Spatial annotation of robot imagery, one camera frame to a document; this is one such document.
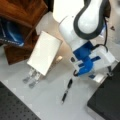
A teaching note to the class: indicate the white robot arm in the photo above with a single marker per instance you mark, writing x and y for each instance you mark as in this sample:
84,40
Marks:
80,21

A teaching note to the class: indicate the black and silver drawer box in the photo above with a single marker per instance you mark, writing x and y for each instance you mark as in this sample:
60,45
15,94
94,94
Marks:
106,99

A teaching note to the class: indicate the black pen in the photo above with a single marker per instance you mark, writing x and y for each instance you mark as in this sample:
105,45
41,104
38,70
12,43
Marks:
66,92

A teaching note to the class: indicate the brown wooden shelf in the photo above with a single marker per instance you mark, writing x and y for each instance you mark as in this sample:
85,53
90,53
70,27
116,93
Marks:
27,14

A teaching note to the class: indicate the white and blue gripper body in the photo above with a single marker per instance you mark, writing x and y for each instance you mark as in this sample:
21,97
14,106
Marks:
84,64

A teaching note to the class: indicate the blue book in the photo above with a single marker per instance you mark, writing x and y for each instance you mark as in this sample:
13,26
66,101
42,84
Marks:
10,33

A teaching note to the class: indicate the white spiral notebook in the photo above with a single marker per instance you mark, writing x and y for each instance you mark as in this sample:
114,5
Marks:
44,52

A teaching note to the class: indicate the metal binder clip stand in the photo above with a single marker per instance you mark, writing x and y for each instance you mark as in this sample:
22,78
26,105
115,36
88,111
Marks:
33,78

